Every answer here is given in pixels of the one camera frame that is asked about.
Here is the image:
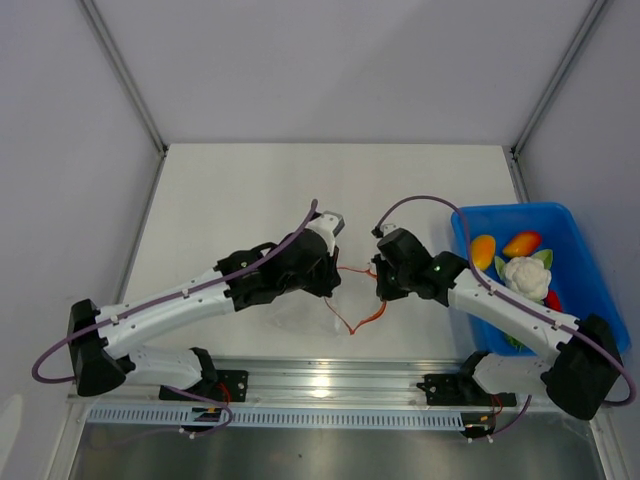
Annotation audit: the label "clear zip bag red zipper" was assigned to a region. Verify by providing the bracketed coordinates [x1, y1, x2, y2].
[267, 263, 387, 337]

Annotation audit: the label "white cauliflower green leaves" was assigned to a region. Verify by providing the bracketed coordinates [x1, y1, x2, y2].
[494, 249, 554, 303]

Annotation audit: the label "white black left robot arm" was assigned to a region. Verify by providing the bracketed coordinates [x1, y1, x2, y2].
[69, 226, 341, 401]

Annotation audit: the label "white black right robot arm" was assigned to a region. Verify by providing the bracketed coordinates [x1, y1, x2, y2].
[372, 225, 622, 420]

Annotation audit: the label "orange yellow mango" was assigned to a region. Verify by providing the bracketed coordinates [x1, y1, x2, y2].
[471, 234, 496, 271]

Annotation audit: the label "red orange mango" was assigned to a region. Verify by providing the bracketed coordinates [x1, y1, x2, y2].
[502, 231, 542, 258]

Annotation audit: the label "green grape bunch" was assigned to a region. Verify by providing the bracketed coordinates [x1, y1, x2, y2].
[504, 334, 525, 351]

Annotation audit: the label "red chili pepper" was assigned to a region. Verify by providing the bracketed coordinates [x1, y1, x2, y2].
[544, 290, 564, 312]

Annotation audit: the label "blue plastic bin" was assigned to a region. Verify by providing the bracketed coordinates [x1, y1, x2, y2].
[451, 202, 631, 354]

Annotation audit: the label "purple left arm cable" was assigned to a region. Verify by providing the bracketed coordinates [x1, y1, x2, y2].
[31, 198, 320, 385]

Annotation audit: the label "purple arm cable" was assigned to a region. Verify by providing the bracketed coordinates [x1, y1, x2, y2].
[31, 198, 320, 385]
[374, 195, 636, 404]

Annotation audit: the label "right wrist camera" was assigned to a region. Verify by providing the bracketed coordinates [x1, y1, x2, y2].
[371, 223, 398, 239]

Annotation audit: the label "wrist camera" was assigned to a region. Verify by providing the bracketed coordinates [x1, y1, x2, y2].
[371, 223, 398, 239]
[319, 211, 345, 237]

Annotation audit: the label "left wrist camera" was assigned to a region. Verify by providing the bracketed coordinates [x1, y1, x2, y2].
[319, 211, 345, 237]

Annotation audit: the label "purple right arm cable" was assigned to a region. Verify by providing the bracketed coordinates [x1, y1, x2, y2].
[374, 195, 636, 404]

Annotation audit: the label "aluminium mounting rail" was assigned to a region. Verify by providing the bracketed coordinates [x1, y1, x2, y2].
[67, 355, 611, 412]

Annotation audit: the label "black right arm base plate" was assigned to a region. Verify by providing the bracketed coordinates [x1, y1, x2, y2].
[416, 373, 517, 407]

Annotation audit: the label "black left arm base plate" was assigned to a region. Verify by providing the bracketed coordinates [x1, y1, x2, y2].
[159, 370, 249, 403]

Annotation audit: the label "white slotted cable duct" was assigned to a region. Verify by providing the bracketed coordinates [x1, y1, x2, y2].
[86, 404, 465, 431]

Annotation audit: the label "right aluminium frame post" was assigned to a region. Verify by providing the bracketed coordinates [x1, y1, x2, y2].
[510, 0, 614, 162]

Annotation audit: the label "aluminium frame post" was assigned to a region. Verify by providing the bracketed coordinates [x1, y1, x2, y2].
[76, 0, 168, 157]
[510, 0, 614, 162]

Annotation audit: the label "left aluminium frame post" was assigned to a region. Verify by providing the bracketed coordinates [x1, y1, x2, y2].
[76, 0, 168, 157]

